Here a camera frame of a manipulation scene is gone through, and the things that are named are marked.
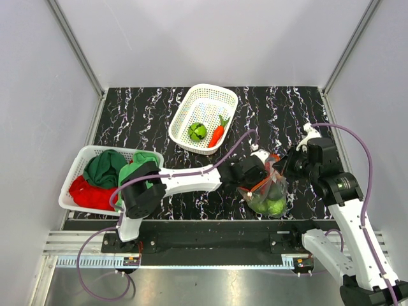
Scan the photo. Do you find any white basket with cloths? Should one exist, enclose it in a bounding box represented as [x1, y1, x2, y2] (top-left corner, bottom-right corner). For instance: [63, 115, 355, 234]
[58, 145, 164, 216]

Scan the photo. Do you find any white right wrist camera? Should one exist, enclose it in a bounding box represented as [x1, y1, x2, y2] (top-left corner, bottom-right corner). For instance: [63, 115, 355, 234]
[296, 122, 321, 152]

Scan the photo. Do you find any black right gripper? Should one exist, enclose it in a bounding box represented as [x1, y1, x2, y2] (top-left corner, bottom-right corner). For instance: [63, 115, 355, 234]
[272, 143, 319, 182]

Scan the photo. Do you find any clear zip top bag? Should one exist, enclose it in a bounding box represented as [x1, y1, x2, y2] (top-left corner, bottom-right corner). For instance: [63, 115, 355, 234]
[237, 154, 288, 219]

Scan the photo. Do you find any aluminium corner post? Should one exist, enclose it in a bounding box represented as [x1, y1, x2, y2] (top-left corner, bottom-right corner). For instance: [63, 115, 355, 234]
[322, 0, 383, 95]
[45, 0, 105, 98]

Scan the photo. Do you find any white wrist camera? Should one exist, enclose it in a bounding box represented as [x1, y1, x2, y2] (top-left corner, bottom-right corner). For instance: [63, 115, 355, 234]
[296, 122, 321, 152]
[251, 144, 270, 164]

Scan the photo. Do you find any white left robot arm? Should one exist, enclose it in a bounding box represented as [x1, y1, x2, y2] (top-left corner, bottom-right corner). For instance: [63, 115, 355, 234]
[114, 156, 268, 252]

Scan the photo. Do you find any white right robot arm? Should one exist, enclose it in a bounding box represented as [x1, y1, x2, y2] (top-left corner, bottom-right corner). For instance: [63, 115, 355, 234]
[273, 131, 407, 305]

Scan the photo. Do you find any green fake melon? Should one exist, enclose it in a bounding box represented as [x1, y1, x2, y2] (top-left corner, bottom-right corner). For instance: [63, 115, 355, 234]
[187, 122, 207, 142]

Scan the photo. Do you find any left aluminium corner post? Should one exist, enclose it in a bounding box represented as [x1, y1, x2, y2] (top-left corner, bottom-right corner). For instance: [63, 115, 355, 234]
[45, 0, 105, 98]

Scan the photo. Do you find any orange fake carrot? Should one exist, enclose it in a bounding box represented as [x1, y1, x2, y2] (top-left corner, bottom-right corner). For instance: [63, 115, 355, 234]
[208, 115, 230, 148]

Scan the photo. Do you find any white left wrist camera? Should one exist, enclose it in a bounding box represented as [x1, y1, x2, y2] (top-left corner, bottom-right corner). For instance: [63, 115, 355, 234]
[251, 144, 270, 164]

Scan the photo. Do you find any aluminium rail frame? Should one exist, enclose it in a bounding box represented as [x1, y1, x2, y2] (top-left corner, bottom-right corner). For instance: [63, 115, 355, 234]
[30, 229, 398, 306]

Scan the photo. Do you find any dark green cloth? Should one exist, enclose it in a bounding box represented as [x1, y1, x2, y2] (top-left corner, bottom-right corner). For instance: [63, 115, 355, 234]
[82, 149, 128, 189]

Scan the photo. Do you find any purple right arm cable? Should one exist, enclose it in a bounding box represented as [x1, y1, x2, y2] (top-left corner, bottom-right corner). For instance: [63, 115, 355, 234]
[310, 123, 399, 306]

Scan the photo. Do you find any white perforated plastic basket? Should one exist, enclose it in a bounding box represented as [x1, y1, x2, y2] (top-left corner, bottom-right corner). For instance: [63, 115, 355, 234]
[168, 84, 238, 156]

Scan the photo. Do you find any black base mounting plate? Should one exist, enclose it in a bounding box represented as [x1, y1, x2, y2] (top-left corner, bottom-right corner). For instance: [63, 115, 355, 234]
[101, 219, 332, 267]

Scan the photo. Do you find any red cloth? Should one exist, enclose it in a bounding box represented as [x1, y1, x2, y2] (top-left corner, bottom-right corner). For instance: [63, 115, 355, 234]
[69, 175, 117, 211]

